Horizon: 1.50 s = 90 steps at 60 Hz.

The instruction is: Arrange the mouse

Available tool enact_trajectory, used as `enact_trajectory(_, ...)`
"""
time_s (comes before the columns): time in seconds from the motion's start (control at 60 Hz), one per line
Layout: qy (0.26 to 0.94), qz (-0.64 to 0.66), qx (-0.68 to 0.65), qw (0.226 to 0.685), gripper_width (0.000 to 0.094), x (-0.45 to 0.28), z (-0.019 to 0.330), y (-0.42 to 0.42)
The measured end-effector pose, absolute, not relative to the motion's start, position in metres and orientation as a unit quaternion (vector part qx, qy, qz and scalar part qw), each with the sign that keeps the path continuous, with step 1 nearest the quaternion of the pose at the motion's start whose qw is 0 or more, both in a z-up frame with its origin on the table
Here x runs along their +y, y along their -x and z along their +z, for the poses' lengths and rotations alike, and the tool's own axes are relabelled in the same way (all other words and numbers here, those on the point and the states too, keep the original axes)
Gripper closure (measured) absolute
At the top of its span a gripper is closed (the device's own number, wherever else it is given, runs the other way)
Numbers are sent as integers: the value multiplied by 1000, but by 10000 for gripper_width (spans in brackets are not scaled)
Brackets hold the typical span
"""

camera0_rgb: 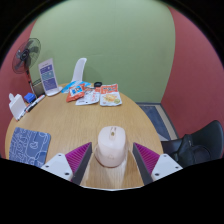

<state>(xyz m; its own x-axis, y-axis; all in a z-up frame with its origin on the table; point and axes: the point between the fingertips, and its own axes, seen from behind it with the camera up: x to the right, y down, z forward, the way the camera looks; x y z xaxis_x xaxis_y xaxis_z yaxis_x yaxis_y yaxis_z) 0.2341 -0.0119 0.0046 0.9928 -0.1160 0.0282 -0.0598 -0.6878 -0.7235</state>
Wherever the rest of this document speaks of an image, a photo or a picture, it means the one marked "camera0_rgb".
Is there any white sign stand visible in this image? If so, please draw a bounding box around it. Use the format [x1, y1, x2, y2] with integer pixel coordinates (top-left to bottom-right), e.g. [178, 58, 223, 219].
[38, 58, 64, 97]

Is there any blue patterned mouse pad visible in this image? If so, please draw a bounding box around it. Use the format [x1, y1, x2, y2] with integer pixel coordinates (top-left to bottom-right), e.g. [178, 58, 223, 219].
[8, 126, 52, 168]

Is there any blue whiteboard eraser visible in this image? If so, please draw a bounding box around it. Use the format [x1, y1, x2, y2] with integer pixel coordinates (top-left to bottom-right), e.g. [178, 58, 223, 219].
[23, 92, 37, 104]

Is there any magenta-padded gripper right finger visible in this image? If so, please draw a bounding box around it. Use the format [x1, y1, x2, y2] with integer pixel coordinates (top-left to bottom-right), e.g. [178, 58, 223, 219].
[132, 142, 184, 186]

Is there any white marker black cap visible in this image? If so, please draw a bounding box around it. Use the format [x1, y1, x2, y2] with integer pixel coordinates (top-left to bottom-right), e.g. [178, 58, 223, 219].
[18, 109, 28, 121]
[25, 94, 46, 113]

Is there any black standing fan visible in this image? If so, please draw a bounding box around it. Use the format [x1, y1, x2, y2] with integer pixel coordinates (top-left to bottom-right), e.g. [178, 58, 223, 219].
[12, 37, 42, 98]

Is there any pale pink computer mouse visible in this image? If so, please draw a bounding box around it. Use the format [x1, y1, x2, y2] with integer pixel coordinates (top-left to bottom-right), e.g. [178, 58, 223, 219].
[94, 125, 129, 168]

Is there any blue snack packet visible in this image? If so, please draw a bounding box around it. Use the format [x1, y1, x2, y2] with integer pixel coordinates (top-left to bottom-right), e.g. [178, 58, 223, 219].
[61, 80, 91, 94]

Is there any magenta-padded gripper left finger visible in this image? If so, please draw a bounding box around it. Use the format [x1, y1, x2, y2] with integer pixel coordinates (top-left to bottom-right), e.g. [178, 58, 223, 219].
[40, 142, 93, 186]

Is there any black office chair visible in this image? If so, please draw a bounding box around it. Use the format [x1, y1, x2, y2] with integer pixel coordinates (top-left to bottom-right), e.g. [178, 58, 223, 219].
[160, 119, 224, 168]

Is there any white tissue box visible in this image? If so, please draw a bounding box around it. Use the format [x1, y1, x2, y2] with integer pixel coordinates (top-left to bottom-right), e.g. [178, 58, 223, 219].
[8, 92, 28, 121]

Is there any orange and white snack packet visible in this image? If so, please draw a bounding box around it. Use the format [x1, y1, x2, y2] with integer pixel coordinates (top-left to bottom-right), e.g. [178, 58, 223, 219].
[99, 83, 123, 107]

